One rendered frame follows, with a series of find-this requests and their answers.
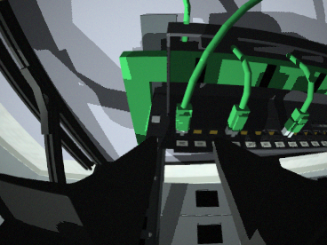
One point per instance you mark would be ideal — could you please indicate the row of network ports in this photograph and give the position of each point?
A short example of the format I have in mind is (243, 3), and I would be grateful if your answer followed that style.
(263, 132)

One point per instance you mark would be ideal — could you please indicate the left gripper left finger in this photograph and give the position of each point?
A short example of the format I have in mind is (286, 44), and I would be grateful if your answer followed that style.
(106, 208)

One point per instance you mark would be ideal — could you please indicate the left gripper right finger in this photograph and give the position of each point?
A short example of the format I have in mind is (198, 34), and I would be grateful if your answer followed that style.
(270, 205)

